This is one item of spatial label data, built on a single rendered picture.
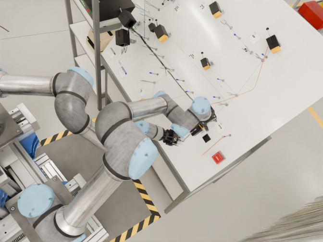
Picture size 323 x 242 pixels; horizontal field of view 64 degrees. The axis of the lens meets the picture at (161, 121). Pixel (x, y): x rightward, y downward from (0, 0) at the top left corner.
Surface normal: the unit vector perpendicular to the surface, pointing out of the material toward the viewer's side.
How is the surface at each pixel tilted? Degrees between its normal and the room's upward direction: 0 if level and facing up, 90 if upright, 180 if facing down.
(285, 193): 0
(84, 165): 0
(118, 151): 49
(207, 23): 53
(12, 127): 0
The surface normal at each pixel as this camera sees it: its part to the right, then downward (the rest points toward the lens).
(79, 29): 0.19, -0.48
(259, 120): -0.56, 0.03
